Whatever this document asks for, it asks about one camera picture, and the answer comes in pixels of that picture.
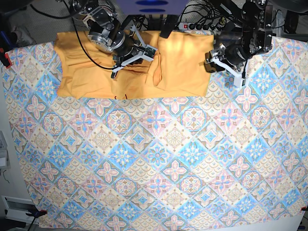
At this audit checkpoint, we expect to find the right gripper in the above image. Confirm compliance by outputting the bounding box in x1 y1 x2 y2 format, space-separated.
111 25 158 79

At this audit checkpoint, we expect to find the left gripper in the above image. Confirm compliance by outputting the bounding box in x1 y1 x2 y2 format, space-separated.
205 43 247 88

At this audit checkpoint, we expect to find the yellow T-shirt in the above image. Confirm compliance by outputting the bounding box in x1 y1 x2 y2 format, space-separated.
54 31 214 99

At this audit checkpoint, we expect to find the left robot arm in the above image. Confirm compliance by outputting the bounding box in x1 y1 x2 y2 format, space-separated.
204 0 273 88

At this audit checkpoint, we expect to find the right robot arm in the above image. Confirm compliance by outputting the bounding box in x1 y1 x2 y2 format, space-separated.
69 0 187 78

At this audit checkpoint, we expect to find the white power strip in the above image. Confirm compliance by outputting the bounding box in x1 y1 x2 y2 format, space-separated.
178 23 226 31

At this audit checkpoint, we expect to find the patterned tile tablecloth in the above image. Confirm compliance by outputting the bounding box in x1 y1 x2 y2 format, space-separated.
0 38 308 231

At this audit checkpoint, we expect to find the red clamp upper left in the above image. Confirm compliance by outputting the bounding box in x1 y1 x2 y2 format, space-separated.
0 48 12 69

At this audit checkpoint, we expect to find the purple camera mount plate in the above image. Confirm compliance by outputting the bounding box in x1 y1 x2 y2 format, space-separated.
116 0 188 15

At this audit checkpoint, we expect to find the black bracket at table edge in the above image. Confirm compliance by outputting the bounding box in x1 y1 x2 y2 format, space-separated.
160 14 179 39

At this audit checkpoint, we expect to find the white rail lower left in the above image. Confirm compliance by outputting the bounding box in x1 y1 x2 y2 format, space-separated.
1 195 37 224

